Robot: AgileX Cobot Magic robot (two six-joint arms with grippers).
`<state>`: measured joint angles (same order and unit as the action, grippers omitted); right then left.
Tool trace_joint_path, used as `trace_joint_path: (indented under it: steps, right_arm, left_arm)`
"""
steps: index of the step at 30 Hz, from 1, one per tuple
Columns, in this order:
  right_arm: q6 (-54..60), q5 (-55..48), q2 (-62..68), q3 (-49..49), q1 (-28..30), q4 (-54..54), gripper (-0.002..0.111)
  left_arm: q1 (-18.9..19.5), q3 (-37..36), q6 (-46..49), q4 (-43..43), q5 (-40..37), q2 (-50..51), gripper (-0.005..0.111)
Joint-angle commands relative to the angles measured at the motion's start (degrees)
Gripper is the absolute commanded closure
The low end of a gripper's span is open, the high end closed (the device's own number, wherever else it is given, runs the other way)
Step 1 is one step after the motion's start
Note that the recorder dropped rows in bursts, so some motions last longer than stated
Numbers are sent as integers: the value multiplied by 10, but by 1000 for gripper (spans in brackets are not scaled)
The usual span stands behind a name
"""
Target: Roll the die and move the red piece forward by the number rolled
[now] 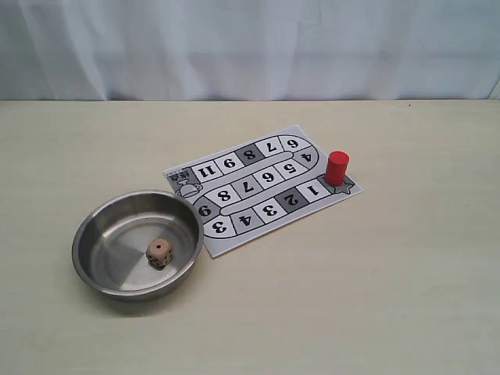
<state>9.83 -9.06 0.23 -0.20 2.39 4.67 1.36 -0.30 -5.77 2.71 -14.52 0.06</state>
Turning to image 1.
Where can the wooden die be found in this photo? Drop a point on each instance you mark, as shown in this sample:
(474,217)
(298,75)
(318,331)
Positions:
(159,253)

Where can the red cylinder game piece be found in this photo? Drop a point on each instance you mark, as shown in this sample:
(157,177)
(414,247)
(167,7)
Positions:
(337,164)

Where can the paper number game board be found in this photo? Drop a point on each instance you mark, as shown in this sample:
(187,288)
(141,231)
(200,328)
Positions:
(249,190)

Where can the stainless steel round bowl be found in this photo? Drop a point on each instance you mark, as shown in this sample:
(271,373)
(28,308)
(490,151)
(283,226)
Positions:
(109,247)

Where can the white backdrop curtain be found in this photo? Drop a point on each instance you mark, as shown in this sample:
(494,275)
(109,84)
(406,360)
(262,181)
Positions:
(249,50)

